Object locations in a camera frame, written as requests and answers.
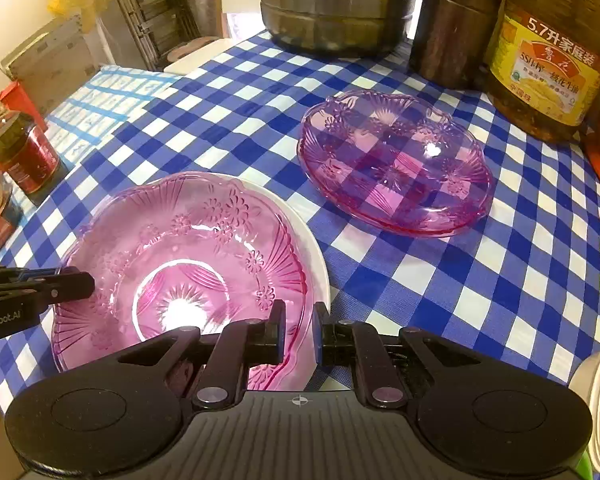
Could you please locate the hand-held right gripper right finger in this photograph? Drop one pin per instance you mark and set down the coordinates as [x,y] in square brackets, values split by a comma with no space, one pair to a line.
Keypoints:
[319,332]

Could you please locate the white board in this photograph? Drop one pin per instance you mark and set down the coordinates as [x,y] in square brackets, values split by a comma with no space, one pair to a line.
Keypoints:
[180,66]

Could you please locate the yellow cooking oil bottle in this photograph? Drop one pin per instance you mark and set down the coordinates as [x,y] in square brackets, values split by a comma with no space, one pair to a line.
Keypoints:
[550,60]

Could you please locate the pink glass plate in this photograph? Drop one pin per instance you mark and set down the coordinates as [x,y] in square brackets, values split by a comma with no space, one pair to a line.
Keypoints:
[395,160]

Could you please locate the red box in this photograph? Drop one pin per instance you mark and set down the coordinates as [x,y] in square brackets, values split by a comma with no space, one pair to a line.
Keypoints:
[15,97]

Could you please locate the dark bottle with red label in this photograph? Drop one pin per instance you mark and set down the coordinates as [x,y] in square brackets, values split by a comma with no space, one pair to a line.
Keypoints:
[30,160]

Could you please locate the blue white checked tablecloth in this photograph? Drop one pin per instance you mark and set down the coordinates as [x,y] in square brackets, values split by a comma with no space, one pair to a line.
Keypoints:
[430,285]

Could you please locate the white plate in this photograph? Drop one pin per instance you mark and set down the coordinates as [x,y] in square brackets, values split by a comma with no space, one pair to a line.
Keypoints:
[316,260]

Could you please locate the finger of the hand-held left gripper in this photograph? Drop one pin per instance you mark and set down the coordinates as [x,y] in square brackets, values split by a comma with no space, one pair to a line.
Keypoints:
[35,274]
[72,285]

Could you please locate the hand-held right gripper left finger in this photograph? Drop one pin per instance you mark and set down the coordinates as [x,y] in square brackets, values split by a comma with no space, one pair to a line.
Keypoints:
[278,332]

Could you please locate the stainless steel pot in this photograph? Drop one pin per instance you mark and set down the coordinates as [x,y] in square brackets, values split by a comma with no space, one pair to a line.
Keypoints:
[330,10]

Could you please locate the dark slatted crate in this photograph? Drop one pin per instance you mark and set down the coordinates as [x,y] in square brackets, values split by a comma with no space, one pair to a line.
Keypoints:
[150,10]

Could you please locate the brown wooden board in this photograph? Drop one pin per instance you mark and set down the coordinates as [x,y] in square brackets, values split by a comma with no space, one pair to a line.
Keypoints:
[197,46]

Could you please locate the light blue patterned cloth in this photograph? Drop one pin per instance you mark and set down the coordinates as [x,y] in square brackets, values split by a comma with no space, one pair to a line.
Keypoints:
[100,105]

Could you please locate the pink glass bowl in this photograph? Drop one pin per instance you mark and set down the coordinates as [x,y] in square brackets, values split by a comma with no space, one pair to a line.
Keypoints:
[205,240]

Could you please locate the cardboard box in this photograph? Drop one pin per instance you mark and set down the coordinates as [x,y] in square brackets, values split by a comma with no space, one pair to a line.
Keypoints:
[50,60]

